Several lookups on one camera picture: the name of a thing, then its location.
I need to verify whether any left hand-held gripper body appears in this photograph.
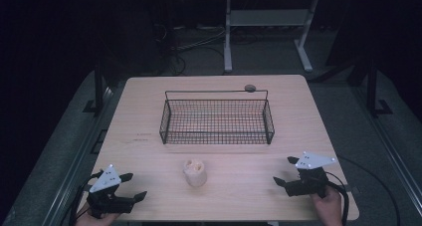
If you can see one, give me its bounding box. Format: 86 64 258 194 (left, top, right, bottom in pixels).
87 164 137 219

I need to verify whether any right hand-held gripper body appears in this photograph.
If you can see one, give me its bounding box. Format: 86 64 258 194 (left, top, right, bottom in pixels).
284 150 337 199

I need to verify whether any small beige cup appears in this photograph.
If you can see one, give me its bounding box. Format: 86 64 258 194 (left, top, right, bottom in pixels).
182 158 208 188

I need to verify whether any black wire basket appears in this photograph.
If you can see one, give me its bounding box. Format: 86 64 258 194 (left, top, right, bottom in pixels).
158 89 276 146

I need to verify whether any person's right hand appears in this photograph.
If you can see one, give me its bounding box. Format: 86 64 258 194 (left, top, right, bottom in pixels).
310 185 343 226

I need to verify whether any person's left hand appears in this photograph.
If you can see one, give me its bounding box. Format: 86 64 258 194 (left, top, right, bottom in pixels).
74 201 121 226

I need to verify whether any black metal stand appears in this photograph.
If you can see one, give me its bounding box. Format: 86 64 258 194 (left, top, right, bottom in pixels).
83 62 107 116
364 58 394 118

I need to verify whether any white metal stand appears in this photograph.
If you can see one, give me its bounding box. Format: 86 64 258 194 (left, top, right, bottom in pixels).
212 0 356 74

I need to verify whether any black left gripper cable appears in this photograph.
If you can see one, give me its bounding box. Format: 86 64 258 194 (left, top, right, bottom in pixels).
68 170 105 226

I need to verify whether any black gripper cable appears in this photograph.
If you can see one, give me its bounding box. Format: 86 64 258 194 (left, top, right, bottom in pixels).
68 170 105 226
325 170 350 226

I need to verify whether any aluminium floor rail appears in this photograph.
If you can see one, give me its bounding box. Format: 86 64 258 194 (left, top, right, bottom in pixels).
351 86 422 218
41 86 124 226

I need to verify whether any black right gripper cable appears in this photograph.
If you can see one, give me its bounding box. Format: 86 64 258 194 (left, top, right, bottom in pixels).
325 170 350 226

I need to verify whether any thin black floor cable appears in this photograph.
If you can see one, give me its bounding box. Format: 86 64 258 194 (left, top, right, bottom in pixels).
336 154 401 226

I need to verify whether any bundle of floor cables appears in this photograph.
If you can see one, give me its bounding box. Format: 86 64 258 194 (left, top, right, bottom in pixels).
152 22 258 77

